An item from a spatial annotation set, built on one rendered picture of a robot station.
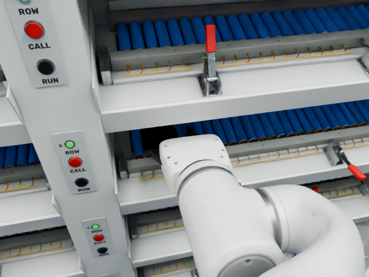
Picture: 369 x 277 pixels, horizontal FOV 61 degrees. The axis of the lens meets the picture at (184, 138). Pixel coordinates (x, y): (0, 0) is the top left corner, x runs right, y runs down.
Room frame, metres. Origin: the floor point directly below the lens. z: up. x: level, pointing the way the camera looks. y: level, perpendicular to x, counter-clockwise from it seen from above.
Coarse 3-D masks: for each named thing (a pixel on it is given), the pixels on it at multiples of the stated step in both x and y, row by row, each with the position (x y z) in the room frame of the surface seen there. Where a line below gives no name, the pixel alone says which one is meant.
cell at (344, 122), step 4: (328, 104) 0.57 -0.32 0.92; (332, 104) 0.57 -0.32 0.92; (336, 104) 0.57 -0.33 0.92; (332, 108) 0.56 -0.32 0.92; (336, 108) 0.56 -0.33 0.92; (332, 112) 0.55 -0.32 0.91; (336, 112) 0.55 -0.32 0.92; (340, 112) 0.55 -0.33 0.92; (336, 116) 0.54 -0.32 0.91; (340, 116) 0.54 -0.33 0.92; (340, 120) 0.53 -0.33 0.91; (344, 120) 0.52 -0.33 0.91; (340, 124) 0.52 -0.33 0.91; (344, 124) 0.52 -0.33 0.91; (348, 124) 0.52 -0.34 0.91
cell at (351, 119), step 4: (340, 104) 0.57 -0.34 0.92; (344, 104) 0.57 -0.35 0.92; (340, 108) 0.56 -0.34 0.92; (344, 108) 0.56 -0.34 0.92; (344, 112) 0.55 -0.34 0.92; (348, 112) 0.55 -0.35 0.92; (344, 116) 0.54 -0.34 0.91; (348, 116) 0.54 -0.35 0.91; (352, 116) 0.54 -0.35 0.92; (348, 120) 0.53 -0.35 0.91; (352, 120) 0.53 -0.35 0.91; (352, 124) 0.52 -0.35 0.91
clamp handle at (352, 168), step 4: (340, 152) 0.44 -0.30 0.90; (340, 156) 0.44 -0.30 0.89; (344, 160) 0.42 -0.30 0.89; (348, 160) 0.42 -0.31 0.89; (348, 164) 0.41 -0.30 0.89; (352, 164) 0.41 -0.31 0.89; (348, 168) 0.41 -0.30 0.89; (352, 168) 0.40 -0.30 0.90; (356, 168) 0.40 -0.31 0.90; (352, 172) 0.40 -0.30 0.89; (356, 172) 0.39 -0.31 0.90; (360, 172) 0.39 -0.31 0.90; (356, 176) 0.38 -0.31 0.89; (360, 176) 0.38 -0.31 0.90; (364, 176) 0.38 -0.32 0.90; (360, 180) 0.38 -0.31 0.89
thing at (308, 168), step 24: (120, 144) 0.46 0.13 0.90; (360, 144) 0.49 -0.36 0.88; (120, 168) 0.39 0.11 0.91; (240, 168) 0.42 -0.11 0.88; (264, 168) 0.42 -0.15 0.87; (288, 168) 0.43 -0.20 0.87; (312, 168) 0.43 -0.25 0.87; (336, 168) 0.43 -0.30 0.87; (360, 168) 0.45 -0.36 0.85; (120, 192) 0.36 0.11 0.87; (144, 192) 0.37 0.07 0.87; (168, 192) 0.37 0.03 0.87
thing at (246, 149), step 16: (352, 128) 0.50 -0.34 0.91; (368, 128) 0.50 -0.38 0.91; (240, 144) 0.45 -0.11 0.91; (256, 144) 0.45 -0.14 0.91; (272, 144) 0.46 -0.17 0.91; (288, 144) 0.46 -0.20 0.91; (304, 144) 0.47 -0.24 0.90; (320, 144) 0.48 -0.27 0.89; (368, 144) 0.48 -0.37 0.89; (128, 160) 0.41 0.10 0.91; (144, 160) 0.41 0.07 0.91; (160, 176) 0.39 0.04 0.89
